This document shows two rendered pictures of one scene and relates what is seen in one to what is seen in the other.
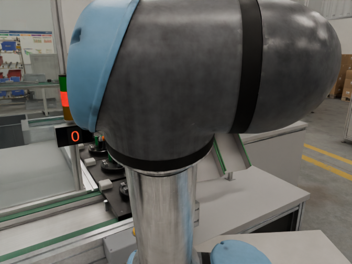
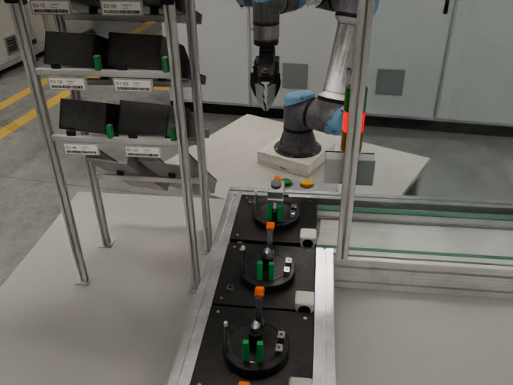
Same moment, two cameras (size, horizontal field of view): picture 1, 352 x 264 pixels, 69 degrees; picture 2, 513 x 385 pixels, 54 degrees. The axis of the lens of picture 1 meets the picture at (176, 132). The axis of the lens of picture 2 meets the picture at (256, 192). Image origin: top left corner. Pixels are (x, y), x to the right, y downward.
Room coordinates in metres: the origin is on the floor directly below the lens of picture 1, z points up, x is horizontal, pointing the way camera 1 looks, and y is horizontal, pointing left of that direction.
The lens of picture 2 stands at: (1.89, 0.86, 1.80)
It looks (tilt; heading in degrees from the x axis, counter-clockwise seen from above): 31 degrees down; 218
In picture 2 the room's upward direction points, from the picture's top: 1 degrees counter-clockwise
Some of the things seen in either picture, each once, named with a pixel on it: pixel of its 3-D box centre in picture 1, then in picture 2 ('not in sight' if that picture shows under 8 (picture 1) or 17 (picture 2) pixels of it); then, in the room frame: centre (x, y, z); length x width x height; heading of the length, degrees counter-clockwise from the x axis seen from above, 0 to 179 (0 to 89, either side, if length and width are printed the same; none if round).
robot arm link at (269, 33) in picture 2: not in sight; (265, 31); (0.73, -0.01, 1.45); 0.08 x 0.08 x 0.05
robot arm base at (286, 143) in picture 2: not in sight; (298, 136); (0.37, -0.12, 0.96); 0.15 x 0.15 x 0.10
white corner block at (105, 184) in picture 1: (105, 186); (308, 238); (0.93, 0.28, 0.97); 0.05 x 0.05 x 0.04; 31
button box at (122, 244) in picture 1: (140, 239); (306, 192); (0.67, 0.11, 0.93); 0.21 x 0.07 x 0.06; 121
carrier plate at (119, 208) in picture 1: (137, 193); (275, 219); (0.89, 0.15, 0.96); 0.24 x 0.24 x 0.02; 31
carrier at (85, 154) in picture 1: (100, 142); (255, 335); (1.32, 0.41, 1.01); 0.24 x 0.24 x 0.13; 31
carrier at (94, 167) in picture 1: (115, 158); (267, 260); (1.11, 0.28, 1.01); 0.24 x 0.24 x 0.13; 31
